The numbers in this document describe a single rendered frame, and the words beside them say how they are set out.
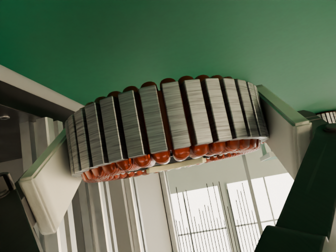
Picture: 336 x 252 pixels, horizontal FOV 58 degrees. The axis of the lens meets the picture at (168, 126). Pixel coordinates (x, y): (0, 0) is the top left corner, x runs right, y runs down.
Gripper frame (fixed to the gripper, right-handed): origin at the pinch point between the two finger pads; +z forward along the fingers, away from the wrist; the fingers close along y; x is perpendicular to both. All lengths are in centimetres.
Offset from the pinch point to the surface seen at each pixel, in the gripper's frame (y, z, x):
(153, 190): -8.2, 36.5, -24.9
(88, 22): -3.3, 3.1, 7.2
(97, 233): -12.2, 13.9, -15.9
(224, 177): 52, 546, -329
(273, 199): 138, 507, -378
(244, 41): 7.3, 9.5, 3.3
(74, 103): -10.4, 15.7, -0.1
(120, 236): -11.0, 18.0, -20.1
